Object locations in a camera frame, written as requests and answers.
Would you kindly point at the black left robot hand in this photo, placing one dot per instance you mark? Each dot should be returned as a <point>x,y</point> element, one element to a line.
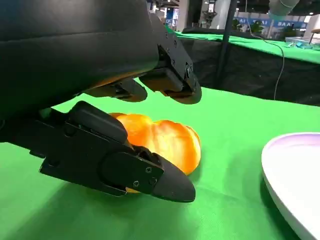
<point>75,50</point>

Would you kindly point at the orange and white bread roll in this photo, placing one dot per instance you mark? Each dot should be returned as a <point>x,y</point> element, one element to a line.
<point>170,140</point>

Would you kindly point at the black vertical pole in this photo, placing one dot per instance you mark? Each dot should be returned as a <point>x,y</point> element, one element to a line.
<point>225,37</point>

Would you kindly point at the green cloth on neighbouring table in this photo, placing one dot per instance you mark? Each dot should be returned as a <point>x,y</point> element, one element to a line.
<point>262,45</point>

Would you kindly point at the blue banner with white letters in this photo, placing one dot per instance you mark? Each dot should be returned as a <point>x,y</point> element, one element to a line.
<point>285,23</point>

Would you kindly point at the clear plastic box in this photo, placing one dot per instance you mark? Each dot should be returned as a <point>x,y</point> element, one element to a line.
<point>297,42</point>

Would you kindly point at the lilac plate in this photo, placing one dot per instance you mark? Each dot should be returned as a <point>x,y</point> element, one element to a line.
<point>295,170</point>

